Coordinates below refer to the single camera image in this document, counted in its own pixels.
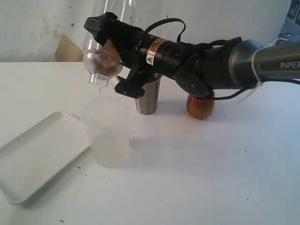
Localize white rectangular tray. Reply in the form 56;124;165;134
0;112;89;205

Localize clear domed shaker lid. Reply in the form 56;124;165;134
82;37;115;87

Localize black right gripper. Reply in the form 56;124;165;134
84;12;155;98

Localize stainless steel cup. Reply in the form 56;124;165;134
135;73;162;115

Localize brown wooden cup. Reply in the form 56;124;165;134
187;94;215;120

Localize clear plastic shaker cup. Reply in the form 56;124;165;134
104;0;137;25

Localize translucent plastic cup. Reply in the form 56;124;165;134
81;97;131;168

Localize brown wooden blocks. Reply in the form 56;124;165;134
98;43;122;77

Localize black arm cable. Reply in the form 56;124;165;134
142;17;187;44

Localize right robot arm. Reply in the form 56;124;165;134
84;12;300;99

